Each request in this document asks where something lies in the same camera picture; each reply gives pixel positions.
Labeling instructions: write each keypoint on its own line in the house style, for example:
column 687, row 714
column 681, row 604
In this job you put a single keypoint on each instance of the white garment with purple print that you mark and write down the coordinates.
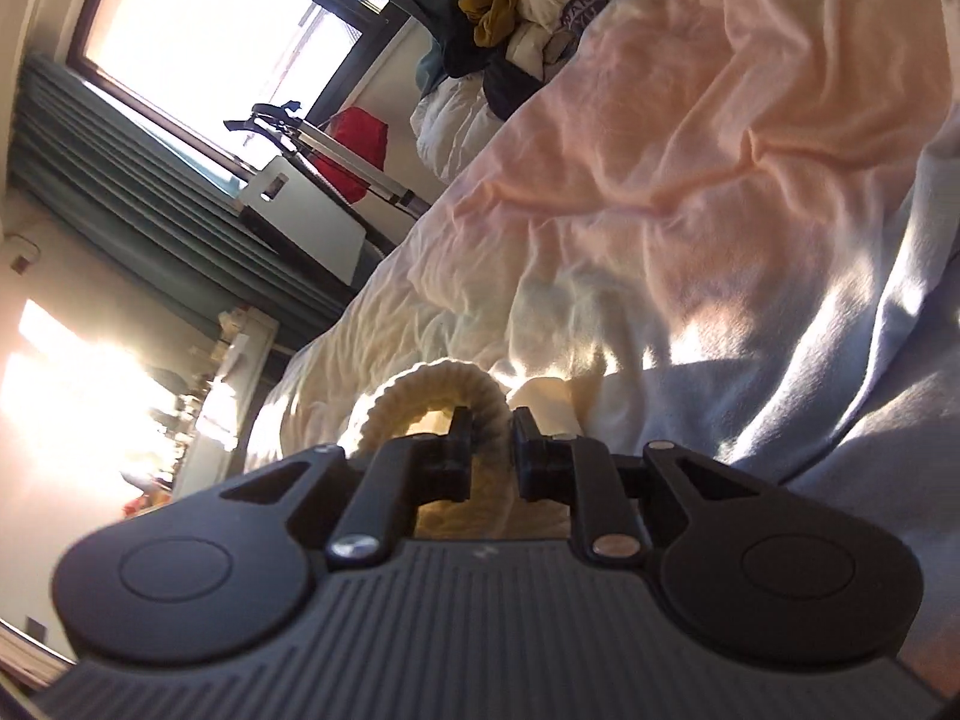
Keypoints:
column 570, row 7

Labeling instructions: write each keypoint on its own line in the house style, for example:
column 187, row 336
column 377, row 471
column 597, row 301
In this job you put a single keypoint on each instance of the teal curtain beside dresser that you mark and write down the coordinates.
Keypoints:
column 150, row 187

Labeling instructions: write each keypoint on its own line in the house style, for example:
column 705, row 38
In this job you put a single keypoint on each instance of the orange box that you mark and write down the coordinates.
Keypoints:
column 146, row 502

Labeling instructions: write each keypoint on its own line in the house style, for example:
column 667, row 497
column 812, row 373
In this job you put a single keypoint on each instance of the black wall outlet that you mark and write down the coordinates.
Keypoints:
column 21, row 263

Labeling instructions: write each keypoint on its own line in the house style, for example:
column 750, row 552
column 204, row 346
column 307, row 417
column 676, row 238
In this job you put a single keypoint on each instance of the dark framed window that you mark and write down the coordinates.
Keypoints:
column 210, row 30

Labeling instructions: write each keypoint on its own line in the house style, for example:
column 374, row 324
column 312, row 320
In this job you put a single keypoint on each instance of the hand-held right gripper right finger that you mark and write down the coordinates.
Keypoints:
column 526, row 457

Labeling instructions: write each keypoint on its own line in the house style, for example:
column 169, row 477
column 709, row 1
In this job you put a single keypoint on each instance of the red bag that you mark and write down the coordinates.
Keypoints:
column 360, row 139

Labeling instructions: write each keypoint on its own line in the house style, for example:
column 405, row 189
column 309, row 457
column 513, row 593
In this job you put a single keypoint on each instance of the white duvet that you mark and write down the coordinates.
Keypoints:
column 450, row 127

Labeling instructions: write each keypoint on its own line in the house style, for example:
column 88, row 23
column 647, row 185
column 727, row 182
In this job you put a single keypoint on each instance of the white floor appliance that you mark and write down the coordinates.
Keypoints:
column 307, row 217

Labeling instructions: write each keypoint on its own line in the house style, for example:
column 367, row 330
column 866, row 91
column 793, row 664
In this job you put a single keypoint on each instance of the teal cloth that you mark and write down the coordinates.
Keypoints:
column 431, row 67

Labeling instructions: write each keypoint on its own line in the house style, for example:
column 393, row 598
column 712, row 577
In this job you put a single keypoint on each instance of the folded metal tripod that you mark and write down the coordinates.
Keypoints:
column 345, row 157

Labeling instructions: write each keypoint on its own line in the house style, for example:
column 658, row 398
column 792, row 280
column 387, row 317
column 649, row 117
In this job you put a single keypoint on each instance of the white dresser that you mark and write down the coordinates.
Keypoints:
column 240, row 360

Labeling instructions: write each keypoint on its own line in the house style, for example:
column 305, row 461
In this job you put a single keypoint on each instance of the black garment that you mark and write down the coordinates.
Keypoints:
column 510, row 86

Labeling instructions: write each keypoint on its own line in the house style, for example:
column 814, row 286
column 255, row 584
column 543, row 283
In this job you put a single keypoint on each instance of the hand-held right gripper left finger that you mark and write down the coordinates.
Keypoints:
column 461, row 457

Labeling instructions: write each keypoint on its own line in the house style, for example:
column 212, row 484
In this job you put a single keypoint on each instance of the cream pants with black stripe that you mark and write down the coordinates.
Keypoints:
column 420, row 390

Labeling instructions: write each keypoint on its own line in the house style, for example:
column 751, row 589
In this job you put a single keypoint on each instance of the pink and blue bed blanket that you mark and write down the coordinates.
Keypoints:
column 675, row 165

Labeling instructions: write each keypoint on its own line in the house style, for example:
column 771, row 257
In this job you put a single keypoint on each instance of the row of cosmetic bottles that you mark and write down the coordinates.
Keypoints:
column 191, row 412

